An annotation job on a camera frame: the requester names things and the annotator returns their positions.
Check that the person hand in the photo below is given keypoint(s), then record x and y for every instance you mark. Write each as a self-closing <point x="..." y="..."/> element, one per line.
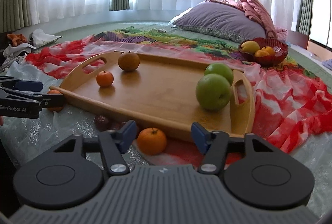
<point x="1" y="121"/>

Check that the white plastic bag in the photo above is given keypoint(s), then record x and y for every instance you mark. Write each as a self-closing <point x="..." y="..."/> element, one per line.
<point x="38" y="38"/>

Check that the small mandarin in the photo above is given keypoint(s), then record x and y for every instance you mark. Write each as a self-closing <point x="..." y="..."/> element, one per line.
<point x="151" y="141"/>
<point x="57" y="103"/>
<point x="104" y="79"/>

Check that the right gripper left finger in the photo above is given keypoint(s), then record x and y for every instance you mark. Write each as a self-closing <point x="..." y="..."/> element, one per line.
<point x="112" y="144"/>

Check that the orange cloth on floor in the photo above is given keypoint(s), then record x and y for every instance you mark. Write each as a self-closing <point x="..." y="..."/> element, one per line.
<point x="16" y="39"/>

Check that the red glass fruit bowl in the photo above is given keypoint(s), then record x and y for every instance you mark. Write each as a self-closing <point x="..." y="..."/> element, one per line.
<point x="281" y="51"/>

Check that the pale snowflake sheer cloth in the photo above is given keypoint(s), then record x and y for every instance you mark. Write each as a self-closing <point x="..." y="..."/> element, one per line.
<point x="28" y="138"/>

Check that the green apple front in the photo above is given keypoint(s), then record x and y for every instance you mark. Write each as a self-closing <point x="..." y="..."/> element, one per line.
<point x="213" y="92"/>

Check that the orange in bowl front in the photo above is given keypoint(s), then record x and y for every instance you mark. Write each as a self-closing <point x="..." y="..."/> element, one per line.
<point x="261" y="53"/>

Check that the yellow pear in bowl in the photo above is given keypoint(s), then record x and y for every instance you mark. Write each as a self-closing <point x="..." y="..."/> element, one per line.
<point x="250" y="47"/>

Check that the orange in bowl rear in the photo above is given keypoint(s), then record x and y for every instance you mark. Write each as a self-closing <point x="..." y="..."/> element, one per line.
<point x="269" y="50"/>

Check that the green apple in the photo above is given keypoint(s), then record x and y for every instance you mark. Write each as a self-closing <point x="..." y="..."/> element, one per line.
<point x="213" y="92"/>
<point x="220" y="69"/>

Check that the red white sheer scarf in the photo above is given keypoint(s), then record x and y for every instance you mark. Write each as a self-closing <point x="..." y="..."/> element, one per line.
<point x="287" y="111"/>

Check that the orange in bowl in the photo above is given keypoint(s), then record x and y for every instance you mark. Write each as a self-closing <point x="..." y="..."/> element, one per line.
<point x="261" y="53"/>
<point x="269" y="50"/>

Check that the pink satin pillow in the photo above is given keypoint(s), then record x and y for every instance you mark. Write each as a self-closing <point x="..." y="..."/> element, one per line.
<point x="256" y="12"/>

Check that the purple pillow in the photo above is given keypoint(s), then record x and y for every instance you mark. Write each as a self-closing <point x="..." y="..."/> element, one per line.
<point x="219" y="20"/>

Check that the large brownish orange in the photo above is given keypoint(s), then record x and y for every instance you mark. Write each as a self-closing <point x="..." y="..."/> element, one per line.
<point x="129" y="61"/>

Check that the wooden serving tray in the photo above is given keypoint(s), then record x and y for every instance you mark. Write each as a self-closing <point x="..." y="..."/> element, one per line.
<point x="160" y="93"/>

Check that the colourful floral scarf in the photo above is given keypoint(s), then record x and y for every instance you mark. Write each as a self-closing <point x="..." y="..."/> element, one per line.
<point x="191" y="46"/>

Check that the lavender cloth on floor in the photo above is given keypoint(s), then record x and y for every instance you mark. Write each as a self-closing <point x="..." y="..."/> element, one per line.
<point x="327" y="64"/>

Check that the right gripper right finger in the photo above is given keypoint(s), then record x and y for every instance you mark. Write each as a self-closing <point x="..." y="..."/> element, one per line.
<point x="215" y="146"/>

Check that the dried red date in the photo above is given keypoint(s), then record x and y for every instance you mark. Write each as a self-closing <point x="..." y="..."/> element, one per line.
<point x="102" y="123"/>

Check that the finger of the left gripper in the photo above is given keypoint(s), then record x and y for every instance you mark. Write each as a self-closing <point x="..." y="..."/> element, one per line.
<point x="46" y="97"/>
<point x="20" y="85"/>

